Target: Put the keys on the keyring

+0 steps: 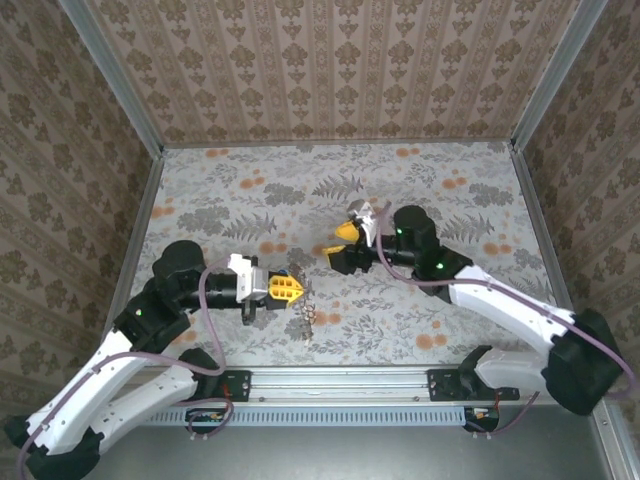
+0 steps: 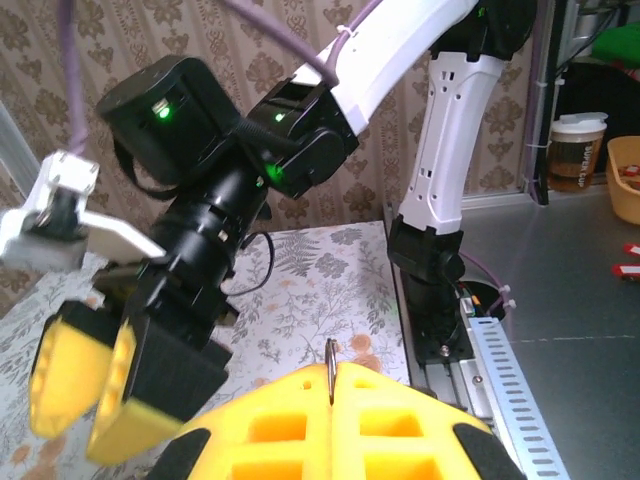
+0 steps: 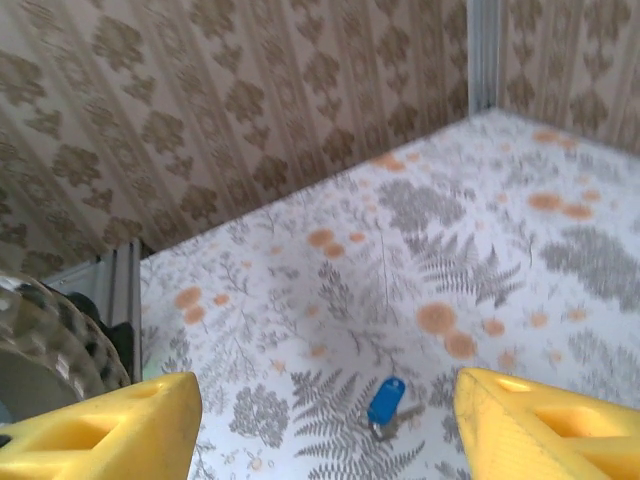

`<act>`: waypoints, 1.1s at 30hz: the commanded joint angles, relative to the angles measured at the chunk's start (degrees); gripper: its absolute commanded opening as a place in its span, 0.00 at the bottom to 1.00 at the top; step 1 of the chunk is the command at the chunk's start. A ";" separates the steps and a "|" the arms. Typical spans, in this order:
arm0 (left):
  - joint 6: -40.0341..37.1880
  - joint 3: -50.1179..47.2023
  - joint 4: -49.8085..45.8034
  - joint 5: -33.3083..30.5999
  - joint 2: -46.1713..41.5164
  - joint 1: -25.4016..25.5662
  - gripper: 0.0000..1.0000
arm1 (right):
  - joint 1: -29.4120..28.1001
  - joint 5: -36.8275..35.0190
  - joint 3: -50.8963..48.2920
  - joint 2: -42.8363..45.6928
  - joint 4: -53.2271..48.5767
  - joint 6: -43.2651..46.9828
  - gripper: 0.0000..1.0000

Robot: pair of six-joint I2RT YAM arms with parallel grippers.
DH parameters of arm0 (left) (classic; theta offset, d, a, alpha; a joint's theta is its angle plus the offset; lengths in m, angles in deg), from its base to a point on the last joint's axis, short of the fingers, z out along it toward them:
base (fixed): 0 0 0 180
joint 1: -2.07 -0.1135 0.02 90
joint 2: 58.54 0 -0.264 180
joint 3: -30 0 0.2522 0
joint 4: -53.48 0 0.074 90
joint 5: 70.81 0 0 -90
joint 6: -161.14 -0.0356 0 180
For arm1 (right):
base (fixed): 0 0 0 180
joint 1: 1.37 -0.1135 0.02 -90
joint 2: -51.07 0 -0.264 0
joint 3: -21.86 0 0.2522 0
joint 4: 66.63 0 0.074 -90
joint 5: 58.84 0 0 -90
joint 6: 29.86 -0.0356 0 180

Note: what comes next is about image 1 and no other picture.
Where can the aluminium side rail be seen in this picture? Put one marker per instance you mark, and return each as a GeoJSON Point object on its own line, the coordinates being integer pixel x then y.
{"type": "Point", "coordinates": [537, 220]}
{"type": "Point", "coordinates": [142, 215]}

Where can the aluminium mounting rail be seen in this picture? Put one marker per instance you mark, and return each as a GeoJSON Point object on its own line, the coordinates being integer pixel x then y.
{"type": "Point", "coordinates": [340, 382]}

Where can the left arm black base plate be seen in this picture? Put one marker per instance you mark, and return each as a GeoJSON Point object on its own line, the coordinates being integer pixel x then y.
{"type": "Point", "coordinates": [240, 385]}

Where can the right aluminium side rail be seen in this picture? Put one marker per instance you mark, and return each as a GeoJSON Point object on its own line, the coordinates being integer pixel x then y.
{"type": "Point", "coordinates": [537, 220]}

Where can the right aluminium corner post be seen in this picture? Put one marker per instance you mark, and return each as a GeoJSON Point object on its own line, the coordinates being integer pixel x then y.
{"type": "Point", "coordinates": [555, 75]}

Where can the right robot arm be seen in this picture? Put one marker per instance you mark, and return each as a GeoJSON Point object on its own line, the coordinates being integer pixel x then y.
{"type": "Point", "coordinates": [510, 300]}

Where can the grey metal sheet panel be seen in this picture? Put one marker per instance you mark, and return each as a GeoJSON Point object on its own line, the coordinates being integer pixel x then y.
{"type": "Point", "coordinates": [340, 455]}

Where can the left aluminium corner post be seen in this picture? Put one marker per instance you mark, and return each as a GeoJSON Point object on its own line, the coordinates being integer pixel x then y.
{"type": "Point", "coordinates": [112, 82]}

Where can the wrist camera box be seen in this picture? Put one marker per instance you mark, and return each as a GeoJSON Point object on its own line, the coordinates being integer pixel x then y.
{"type": "Point", "coordinates": [362, 220]}
{"type": "Point", "coordinates": [250, 280]}

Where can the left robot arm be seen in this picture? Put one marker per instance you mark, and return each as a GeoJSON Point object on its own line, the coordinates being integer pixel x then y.
{"type": "Point", "coordinates": [80, 395]}

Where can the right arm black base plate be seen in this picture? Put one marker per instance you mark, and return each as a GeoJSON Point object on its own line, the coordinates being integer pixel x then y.
{"type": "Point", "coordinates": [442, 387]}

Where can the left aluminium side rail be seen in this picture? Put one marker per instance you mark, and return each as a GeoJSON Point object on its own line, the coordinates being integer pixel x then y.
{"type": "Point", "coordinates": [142, 215]}

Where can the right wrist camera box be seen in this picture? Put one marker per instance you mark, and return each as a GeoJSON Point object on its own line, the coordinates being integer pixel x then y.
{"type": "Point", "coordinates": [362, 220]}

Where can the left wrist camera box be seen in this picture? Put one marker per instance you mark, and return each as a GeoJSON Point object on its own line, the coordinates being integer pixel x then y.
{"type": "Point", "coordinates": [250, 280]}

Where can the aluminium corner post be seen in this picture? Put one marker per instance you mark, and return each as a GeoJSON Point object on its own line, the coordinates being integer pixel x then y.
{"type": "Point", "coordinates": [112, 82]}
{"type": "Point", "coordinates": [555, 75]}

